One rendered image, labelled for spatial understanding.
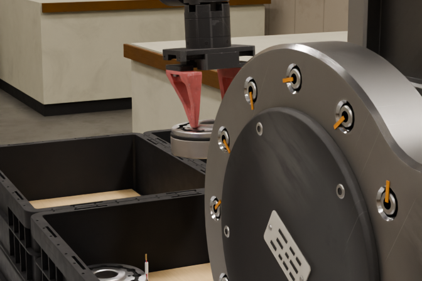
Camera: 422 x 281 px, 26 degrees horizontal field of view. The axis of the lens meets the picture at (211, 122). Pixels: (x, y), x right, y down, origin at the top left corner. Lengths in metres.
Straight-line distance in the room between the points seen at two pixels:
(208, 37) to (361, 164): 0.75
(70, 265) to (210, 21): 0.34
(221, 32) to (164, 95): 2.87
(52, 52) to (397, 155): 6.16
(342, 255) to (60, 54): 6.14
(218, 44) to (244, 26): 5.94
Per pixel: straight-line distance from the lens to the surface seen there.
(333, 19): 6.62
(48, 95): 6.53
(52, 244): 1.09
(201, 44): 1.12
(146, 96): 4.18
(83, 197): 1.61
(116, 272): 1.16
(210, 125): 1.14
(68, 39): 6.52
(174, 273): 1.26
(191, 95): 1.12
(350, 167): 0.39
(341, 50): 0.42
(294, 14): 7.07
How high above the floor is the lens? 1.28
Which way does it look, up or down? 12 degrees down
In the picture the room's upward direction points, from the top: straight up
